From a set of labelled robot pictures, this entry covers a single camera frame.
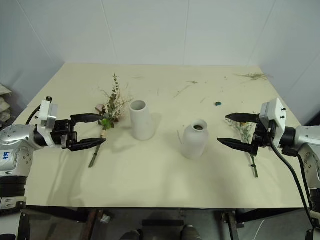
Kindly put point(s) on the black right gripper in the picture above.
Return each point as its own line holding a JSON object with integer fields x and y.
{"x": 263, "y": 135}

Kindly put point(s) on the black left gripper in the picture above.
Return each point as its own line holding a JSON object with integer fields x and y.
{"x": 61, "y": 132}

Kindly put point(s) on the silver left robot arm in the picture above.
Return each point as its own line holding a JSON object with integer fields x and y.
{"x": 15, "y": 135}

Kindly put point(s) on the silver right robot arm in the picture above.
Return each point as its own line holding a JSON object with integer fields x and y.
{"x": 308, "y": 135}

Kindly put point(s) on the white bottle-shaped vase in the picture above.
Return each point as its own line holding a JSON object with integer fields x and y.
{"x": 195, "y": 142}

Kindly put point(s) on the white cylinder vase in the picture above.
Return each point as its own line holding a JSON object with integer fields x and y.
{"x": 142, "y": 122}

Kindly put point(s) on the thin yellow flower bunch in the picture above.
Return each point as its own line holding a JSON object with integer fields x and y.
{"x": 246, "y": 131}

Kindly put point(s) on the dried flower bouquet with leaves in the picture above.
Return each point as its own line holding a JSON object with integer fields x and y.
{"x": 112, "y": 107}

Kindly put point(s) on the small teal scrap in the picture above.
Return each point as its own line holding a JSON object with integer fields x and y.
{"x": 218, "y": 103}

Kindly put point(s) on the dried grass twig pile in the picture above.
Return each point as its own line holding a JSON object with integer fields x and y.
{"x": 252, "y": 75}

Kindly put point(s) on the short loose green stem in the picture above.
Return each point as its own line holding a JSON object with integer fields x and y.
{"x": 179, "y": 138}

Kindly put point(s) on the loose dried stem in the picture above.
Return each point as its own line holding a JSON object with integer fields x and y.
{"x": 181, "y": 90}

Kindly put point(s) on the cream table cover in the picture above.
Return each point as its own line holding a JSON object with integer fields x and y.
{"x": 150, "y": 180}

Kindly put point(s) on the grey stacked sacks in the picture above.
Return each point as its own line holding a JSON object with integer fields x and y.
{"x": 4, "y": 105}

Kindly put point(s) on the crumpled white scrap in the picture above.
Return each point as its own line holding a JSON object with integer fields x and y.
{"x": 106, "y": 219}

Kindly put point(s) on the dark rounded shape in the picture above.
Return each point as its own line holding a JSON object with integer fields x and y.
{"x": 191, "y": 232}
{"x": 130, "y": 235}

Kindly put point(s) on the black flat block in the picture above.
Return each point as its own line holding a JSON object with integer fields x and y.
{"x": 158, "y": 223}

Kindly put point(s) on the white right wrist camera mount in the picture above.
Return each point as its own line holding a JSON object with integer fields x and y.
{"x": 276, "y": 107}

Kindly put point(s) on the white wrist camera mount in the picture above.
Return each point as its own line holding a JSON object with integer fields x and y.
{"x": 276, "y": 107}
{"x": 46, "y": 110}

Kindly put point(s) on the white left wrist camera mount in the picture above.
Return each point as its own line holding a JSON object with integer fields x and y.
{"x": 46, "y": 110}

